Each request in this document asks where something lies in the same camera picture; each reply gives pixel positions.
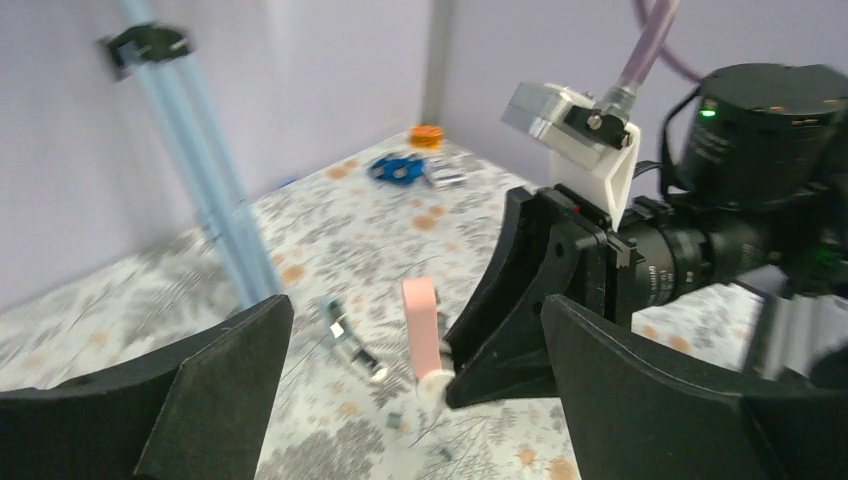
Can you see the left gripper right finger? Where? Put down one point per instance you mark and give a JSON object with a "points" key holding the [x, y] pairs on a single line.
{"points": [[636, 409]]}

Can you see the silver staple strip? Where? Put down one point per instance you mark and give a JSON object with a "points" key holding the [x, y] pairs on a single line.
{"points": [[394, 420]]}

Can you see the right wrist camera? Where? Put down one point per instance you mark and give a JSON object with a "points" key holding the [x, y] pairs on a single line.
{"points": [[593, 151]]}

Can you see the pink stapler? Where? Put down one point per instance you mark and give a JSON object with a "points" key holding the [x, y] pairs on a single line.
{"points": [[430, 357]]}

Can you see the floral patterned table mat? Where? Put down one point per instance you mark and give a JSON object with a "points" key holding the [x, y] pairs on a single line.
{"points": [[334, 233]]}

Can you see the light blue tripod stand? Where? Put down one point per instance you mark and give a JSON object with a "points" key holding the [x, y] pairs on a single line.
{"points": [[162, 58]]}

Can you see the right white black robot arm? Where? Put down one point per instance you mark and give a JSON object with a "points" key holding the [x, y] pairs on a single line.
{"points": [[762, 181]]}

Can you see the blue toy car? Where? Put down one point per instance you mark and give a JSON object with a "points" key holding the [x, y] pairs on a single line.
{"points": [[397, 169]]}

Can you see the orange round toy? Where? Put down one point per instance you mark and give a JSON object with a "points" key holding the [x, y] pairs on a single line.
{"points": [[428, 137]]}

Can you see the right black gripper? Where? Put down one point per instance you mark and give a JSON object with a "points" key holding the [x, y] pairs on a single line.
{"points": [[555, 242]]}

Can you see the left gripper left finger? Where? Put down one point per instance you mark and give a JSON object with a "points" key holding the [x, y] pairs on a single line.
{"points": [[197, 408]]}

